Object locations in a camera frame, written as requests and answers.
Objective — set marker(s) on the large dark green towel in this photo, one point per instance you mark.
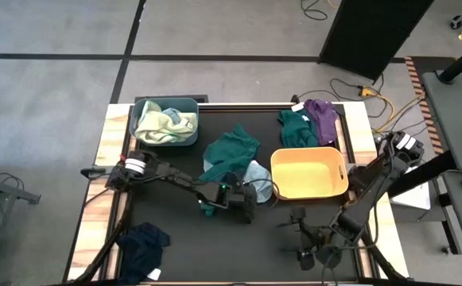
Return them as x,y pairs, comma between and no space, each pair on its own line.
230,153

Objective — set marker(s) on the purple towel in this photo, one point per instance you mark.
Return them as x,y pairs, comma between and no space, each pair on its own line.
324,117

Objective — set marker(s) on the striped hazard tape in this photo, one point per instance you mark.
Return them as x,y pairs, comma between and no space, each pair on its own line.
423,103

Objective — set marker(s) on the grey metal table leg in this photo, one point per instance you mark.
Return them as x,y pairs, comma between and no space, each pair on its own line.
4,190

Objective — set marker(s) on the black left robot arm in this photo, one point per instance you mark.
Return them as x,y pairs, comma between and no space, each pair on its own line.
175,178

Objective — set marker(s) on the small light blue towel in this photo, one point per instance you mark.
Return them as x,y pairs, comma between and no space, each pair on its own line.
171,114

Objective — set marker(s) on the navy blue towel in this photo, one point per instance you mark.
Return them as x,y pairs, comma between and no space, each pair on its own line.
141,248

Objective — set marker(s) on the black slanted pole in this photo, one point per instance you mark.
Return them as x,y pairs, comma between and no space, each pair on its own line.
459,63

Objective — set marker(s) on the large light blue towel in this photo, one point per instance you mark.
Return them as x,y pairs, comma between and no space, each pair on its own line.
260,178

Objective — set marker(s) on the yellow power plug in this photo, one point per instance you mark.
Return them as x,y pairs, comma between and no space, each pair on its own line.
366,92

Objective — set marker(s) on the tall black panel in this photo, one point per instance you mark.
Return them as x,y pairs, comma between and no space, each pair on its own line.
373,35

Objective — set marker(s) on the grey desk with pole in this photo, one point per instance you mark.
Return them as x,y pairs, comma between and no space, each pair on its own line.
457,119

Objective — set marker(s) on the pale yellow towel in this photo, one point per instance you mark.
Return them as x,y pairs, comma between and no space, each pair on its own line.
175,133

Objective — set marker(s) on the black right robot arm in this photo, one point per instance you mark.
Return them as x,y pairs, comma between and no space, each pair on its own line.
373,186

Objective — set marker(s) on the blue-grey plastic basket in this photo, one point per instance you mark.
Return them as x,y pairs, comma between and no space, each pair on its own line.
166,102

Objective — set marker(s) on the yellow plastic basket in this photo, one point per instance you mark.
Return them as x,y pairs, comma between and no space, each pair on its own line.
306,175

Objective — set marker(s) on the small dark green towel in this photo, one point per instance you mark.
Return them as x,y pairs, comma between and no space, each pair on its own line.
296,131

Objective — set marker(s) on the chair caster wheel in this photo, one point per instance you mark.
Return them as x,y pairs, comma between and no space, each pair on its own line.
458,21

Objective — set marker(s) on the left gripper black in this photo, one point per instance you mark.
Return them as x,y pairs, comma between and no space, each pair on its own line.
240,195

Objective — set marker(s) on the black diagonal frame bar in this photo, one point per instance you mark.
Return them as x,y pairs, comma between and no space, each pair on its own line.
425,172

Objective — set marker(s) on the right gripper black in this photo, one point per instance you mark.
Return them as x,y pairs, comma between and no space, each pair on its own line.
320,238

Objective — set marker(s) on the white paper sheet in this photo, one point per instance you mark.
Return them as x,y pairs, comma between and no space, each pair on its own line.
415,198

